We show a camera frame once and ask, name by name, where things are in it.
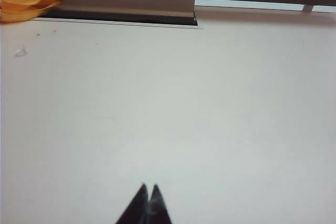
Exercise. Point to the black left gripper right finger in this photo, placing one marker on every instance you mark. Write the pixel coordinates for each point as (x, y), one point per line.
(157, 208)

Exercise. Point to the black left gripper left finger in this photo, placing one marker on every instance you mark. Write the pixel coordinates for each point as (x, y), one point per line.
(136, 208)

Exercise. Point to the small clear plastic scrap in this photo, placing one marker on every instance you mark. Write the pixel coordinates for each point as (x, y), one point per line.
(20, 51)

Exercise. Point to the orange plastic bag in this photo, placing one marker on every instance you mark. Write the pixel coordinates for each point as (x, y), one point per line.
(18, 11)

